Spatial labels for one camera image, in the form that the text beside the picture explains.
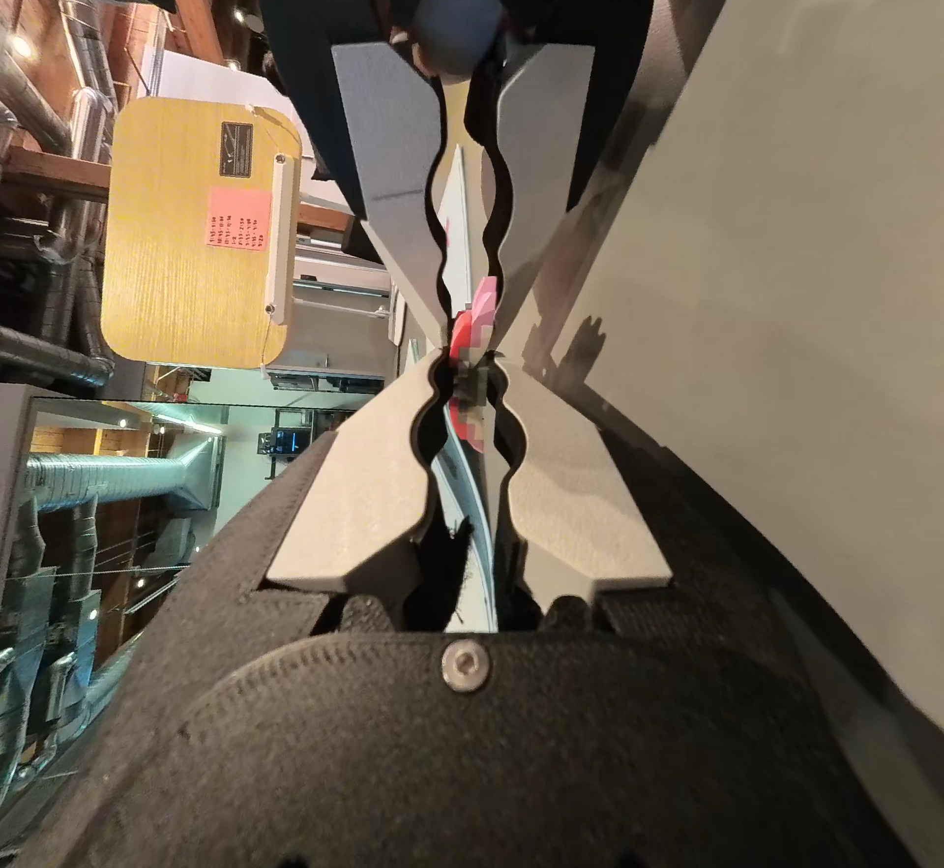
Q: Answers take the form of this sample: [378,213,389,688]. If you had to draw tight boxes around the wooden book stand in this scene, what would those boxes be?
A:
[99,95,415,372]

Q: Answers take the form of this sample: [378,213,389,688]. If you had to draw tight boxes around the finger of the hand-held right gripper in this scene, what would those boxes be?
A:
[471,44,596,343]
[330,40,454,348]

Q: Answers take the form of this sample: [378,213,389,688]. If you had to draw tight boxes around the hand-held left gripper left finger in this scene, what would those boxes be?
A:
[264,352,454,629]

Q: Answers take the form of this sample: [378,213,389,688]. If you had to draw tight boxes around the pink sticky note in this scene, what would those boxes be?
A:
[206,188,275,247]

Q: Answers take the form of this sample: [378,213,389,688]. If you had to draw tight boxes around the light blue instruction booklet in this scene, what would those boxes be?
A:
[431,144,502,633]

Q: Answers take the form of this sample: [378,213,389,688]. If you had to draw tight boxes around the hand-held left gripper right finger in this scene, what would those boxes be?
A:
[490,353,675,618]

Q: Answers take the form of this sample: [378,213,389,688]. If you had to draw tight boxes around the large silver air duct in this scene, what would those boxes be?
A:
[26,433,226,515]

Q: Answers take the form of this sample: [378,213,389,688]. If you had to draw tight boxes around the black label sticker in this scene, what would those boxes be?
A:
[220,121,254,179]

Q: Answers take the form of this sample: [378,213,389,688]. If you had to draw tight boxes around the silver ceiling pipes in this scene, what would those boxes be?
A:
[0,0,119,382]

